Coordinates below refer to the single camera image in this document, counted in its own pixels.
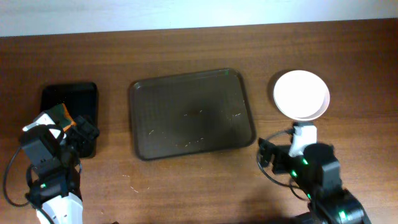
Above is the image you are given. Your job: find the green orange sponge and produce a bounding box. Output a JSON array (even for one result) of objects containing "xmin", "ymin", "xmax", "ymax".
[{"xmin": 45, "ymin": 103, "xmax": 76, "ymax": 132}]

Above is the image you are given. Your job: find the white plate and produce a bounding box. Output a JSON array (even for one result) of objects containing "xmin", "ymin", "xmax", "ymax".
[
  {"xmin": 293, "ymin": 103, "xmax": 329, "ymax": 121},
  {"xmin": 272, "ymin": 70, "xmax": 330, "ymax": 121}
]

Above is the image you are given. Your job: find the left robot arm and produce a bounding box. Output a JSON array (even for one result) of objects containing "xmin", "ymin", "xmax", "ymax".
[{"xmin": 19, "ymin": 116, "xmax": 100, "ymax": 223}]

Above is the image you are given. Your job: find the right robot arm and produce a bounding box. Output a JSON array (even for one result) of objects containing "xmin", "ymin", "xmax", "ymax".
[{"xmin": 257, "ymin": 138, "xmax": 371, "ymax": 224}]

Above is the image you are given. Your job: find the black rectangular tray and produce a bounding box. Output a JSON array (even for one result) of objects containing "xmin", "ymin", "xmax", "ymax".
[{"xmin": 40, "ymin": 82, "xmax": 98, "ymax": 159}]

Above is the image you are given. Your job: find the dark brown serving tray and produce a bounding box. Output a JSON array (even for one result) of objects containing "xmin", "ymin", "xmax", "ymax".
[{"xmin": 129, "ymin": 68, "xmax": 256, "ymax": 161}]

